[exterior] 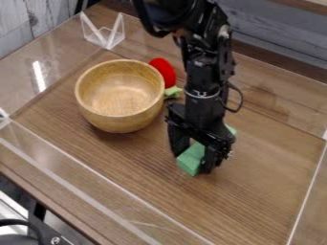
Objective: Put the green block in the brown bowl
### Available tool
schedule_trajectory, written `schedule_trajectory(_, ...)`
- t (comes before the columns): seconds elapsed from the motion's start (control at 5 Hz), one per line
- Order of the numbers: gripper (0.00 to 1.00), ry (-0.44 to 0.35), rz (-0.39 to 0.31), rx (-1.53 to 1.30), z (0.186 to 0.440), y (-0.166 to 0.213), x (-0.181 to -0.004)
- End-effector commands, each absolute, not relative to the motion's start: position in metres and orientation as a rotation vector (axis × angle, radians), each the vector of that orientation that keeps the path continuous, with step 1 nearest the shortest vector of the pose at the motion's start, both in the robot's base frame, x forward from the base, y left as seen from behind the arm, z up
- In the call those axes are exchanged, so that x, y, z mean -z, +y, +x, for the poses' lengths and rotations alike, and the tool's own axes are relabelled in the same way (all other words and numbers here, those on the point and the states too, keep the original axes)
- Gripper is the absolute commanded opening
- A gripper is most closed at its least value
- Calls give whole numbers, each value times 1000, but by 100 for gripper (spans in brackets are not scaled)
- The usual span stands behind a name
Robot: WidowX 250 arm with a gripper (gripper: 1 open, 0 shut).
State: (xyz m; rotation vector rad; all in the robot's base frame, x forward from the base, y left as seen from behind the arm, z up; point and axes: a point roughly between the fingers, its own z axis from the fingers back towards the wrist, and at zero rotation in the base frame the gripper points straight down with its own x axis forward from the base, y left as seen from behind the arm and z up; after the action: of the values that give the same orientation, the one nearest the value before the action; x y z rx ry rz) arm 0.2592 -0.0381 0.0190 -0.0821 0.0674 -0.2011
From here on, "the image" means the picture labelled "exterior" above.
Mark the green rectangular block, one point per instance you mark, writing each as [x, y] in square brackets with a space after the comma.
[188, 160]

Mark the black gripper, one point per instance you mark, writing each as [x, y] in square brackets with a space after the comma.
[190, 120]

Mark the black metal table frame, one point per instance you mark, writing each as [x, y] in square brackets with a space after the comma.
[47, 235]

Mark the clear acrylic corner bracket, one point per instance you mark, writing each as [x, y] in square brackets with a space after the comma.
[104, 37]

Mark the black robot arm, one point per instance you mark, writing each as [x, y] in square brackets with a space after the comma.
[199, 27]

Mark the red plush strawberry toy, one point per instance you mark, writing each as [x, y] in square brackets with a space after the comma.
[167, 71]

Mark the brown wooden bowl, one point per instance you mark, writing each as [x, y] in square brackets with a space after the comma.
[120, 95]

